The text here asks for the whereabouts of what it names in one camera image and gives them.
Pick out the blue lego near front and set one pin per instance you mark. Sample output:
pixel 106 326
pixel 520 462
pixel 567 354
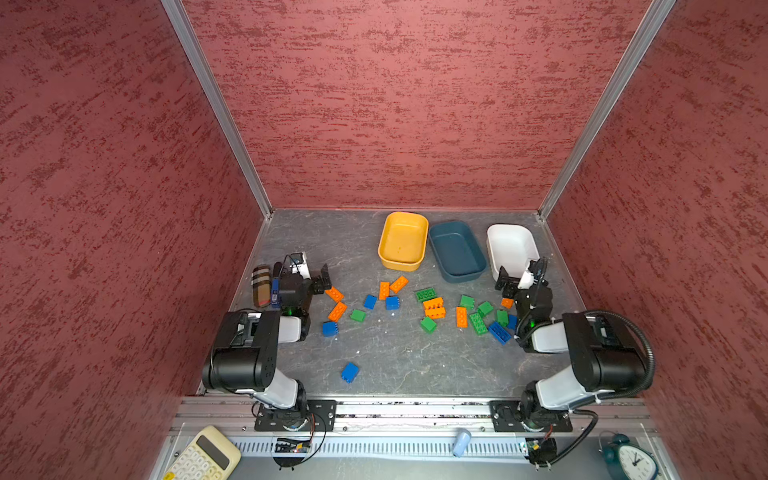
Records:
pixel 350 372

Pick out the white slotted cable duct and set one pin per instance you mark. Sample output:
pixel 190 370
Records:
pixel 491 449

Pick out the blue lego centre left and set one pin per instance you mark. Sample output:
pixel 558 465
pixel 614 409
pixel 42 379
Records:
pixel 370 302

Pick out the teal alarm clock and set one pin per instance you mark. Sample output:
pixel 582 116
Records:
pixel 626 461

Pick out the cream calculator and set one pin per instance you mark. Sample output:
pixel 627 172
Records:
pixel 209 456

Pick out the green lego by right arm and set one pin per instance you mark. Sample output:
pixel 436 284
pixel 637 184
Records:
pixel 502 318

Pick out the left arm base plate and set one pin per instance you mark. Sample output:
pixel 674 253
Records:
pixel 318 416

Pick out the green lego upside down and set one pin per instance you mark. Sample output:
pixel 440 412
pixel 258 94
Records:
pixel 425 295

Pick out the blue pen-like object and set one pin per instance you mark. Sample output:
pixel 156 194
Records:
pixel 274 285

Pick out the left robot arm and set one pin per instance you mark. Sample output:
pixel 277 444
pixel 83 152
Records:
pixel 243 358

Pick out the yellow plastic bin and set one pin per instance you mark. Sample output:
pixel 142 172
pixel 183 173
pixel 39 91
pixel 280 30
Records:
pixel 403 241

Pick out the blue lego left middle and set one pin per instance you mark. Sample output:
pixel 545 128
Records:
pixel 330 329

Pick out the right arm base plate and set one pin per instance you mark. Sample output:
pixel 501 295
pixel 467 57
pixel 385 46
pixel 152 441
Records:
pixel 508 416

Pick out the green small lego left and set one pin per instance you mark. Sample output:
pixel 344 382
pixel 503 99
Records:
pixel 358 316

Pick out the light blue small cylinder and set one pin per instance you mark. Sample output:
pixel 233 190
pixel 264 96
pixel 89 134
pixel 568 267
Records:
pixel 461 442

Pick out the blue square lego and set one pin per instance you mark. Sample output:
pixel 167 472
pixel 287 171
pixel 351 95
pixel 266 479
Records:
pixel 392 303

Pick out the green small lego centre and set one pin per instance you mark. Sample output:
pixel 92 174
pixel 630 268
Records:
pixel 428 325

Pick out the white plastic bin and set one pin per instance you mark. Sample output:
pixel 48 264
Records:
pixel 512 247

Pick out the aluminium front rail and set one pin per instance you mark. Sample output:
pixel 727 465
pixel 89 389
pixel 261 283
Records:
pixel 370 416

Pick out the blue long lego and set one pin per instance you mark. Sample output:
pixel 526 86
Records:
pixel 499 332

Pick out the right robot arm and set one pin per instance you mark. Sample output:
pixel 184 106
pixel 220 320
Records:
pixel 609 356

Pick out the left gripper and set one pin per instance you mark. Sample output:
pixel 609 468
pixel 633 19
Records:
pixel 312 284

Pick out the teal plastic bin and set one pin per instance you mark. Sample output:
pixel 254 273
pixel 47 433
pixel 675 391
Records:
pixel 458 254

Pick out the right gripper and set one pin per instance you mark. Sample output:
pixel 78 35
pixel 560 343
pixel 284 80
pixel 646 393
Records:
pixel 522 285

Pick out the plaid checkered pouch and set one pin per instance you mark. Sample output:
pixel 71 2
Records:
pixel 261 286

